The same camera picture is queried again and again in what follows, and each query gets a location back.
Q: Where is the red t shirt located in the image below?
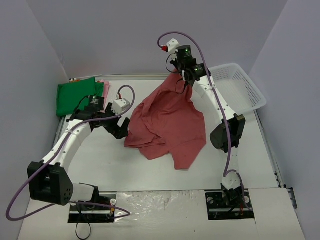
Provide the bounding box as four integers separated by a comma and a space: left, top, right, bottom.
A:
124, 73, 207, 170

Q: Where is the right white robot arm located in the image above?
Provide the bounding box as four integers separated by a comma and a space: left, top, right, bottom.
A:
167, 44, 246, 208

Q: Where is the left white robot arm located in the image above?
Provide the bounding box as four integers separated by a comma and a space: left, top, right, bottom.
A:
27, 95, 130, 209

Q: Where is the pink folded t shirt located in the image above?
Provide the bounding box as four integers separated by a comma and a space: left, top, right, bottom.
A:
96, 79, 110, 106

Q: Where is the green folded t shirt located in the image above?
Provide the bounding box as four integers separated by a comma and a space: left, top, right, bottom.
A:
56, 77, 104, 117

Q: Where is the white plastic basket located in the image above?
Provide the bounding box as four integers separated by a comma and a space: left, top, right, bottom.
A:
209, 63, 267, 115

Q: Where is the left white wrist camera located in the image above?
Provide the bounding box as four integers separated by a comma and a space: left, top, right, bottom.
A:
111, 98, 130, 115

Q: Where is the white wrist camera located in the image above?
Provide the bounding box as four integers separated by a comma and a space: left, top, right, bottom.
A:
166, 38, 180, 54
111, 98, 130, 115

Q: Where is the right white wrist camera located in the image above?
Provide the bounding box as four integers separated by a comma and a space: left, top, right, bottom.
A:
166, 38, 180, 54

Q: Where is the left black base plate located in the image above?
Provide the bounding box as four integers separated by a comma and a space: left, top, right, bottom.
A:
67, 192, 117, 224

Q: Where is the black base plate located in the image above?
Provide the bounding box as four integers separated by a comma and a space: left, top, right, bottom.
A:
205, 190, 255, 221
67, 192, 117, 224

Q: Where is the thin black cable loop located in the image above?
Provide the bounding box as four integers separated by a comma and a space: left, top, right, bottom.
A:
75, 219, 92, 240

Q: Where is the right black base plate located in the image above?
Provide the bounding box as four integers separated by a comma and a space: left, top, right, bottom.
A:
205, 190, 255, 221

